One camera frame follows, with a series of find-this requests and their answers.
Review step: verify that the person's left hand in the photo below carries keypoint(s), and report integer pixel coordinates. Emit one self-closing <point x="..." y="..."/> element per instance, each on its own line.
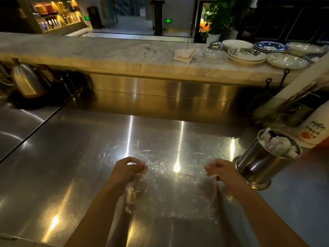
<point x="123" y="171"/>

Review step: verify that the person's right hand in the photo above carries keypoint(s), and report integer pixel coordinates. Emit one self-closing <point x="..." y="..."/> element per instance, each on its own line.
<point x="227" y="174"/>

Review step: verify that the person's left fingers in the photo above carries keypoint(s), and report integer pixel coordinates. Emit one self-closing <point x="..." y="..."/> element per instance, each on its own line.
<point x="138" y="168"/>

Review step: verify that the person's right fingers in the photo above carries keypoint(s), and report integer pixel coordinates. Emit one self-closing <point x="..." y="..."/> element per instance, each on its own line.
<point x="212" y="169"/>

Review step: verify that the clear plastic wrap sheet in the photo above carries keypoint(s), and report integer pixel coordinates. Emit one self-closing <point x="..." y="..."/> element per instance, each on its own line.
<point x="172" y="195"/>

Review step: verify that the person's right forearm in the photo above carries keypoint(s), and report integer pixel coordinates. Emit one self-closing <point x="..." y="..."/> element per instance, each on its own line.
<point x="266" y="221"/>

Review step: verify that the person's left forearm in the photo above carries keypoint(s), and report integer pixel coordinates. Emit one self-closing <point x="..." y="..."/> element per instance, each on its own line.
<point x="96" y="218"/>

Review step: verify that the steel cylindrical canister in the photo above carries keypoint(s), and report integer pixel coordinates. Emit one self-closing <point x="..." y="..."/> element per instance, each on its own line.
<point x="257" y="164"/>

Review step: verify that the bunch of white paper packets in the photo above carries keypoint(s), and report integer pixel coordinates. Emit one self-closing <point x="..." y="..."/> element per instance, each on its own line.
<point x="280" y="145"/>

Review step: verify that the white bottle with orange label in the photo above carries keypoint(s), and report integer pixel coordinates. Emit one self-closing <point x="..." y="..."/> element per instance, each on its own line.
<point x="316" y="126"/>

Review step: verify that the clear glass lid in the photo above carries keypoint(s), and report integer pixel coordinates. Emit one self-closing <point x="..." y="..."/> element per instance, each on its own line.
<point x="214" y="53"/>

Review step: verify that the folded paper napkins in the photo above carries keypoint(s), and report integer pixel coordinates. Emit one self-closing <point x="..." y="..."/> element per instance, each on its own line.
<point x="185" y="55"/>

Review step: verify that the leaf print plate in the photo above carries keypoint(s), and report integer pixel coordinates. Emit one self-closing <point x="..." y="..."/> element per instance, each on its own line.
<point x="246" y="56"/>

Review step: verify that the small steel bowl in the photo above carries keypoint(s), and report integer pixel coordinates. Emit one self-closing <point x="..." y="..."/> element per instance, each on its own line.
<point x="216" y="44"/>

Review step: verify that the plain white bowl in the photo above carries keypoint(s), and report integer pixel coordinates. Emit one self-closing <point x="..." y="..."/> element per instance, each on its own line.
<point x="237" y="44"/>

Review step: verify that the long white wrap roll box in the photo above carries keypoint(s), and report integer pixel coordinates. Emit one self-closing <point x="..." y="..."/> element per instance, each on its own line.
<point x="303" y="78"/>

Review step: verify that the pale green glazed plate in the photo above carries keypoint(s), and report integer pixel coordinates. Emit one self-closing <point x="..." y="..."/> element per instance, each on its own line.
<point x="287" y="61"/>

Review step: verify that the stack of blue rimmed plates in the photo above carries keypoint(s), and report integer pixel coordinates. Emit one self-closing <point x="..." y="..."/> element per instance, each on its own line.
<point x="271" y="46"/>

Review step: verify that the steel kettle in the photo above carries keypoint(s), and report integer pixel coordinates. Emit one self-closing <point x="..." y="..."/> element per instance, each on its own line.
<point x="27" y="79"/>

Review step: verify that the dark rimmed plate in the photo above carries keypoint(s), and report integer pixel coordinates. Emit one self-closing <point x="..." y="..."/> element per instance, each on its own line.
<point x="314" y="58"/>

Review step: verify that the large white shallow plate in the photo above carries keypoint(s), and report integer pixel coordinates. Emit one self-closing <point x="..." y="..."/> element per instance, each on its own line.
<point x="304" y="47"/>

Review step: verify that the green potted plant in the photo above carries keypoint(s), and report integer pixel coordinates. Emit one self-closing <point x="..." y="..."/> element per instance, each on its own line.
<point x="223" y="15"/>

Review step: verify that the black waste bin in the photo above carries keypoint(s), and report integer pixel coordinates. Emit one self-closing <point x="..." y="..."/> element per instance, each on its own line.
<point x="94" y="17"/>

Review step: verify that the lit display shelf with bottles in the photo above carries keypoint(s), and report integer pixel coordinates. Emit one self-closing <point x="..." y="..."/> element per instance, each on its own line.
<point x="57" y="15"/>

